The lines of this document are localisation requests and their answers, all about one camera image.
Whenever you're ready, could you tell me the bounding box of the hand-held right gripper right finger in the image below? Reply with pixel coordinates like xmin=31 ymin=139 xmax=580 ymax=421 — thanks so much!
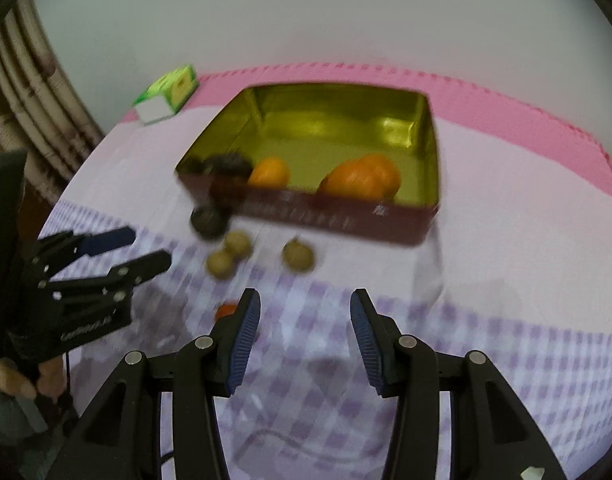
xmin=349 ymin=287 xmax=569 ymax=480

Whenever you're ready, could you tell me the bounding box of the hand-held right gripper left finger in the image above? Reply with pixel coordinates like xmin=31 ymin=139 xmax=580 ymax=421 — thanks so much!
xmin=46 ymin=287 xmax=263 ymax=480

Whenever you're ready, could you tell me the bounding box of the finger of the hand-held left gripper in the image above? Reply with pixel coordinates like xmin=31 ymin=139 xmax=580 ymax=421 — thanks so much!
xmin=33 ymin=226 xmax=137 ymax=274
xmin=48 ymin=250 xmax=173 ymax=306

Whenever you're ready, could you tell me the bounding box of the dark round fruit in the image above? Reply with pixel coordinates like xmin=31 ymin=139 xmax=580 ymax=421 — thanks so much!
xmin=190 ymin=205 xmax=230 ymax=239
xmin=202 ymin=154 xmax=253 ymax=184

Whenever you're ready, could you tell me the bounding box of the orange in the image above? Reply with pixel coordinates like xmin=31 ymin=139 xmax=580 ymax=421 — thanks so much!
xmin=317 ymin=159 xmax=383 ymax=204
xmin=247 ymin=156 xmax=291 ymax=189
xmin=363 ymin=154 xmax=402 ymax=200

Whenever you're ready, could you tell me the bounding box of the red metal tin box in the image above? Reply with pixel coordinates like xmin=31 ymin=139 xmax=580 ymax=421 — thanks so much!
xmin=175 ymin=81 xmax=443 ymax=247

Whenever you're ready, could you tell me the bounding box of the person's left hand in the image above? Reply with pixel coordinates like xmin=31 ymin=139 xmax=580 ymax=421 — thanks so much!
xmin=0 ymin=359 xmax=68 ymax=400

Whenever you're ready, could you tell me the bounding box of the brown longan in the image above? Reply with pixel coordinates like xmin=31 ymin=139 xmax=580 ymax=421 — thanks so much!
xmin=224 ymin=230 xmax=253 ymax=261
xmin=282 ymin=239 xmax=315 ymax=273
xmin=206 ymin=250 xmax=236 ymax=278

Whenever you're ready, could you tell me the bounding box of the pink purple checked tablecloth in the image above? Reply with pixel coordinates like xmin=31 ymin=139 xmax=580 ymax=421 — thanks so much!
xmin=36 ymin=62 xmax=612 ymax=480

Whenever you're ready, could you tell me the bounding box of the beige patterned curtain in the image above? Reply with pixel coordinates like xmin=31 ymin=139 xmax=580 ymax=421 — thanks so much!
xmin=0 ymin=0 xmax=105 ymax=211

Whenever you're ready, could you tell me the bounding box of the green tissue box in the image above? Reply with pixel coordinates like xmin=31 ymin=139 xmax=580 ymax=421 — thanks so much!
xmin=132 ymin=64 xmax=199 ymax=126

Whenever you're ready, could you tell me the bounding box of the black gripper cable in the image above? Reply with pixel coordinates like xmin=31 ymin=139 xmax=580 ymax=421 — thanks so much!
xmin=60 ymin=350 xmax=80 ymax=423

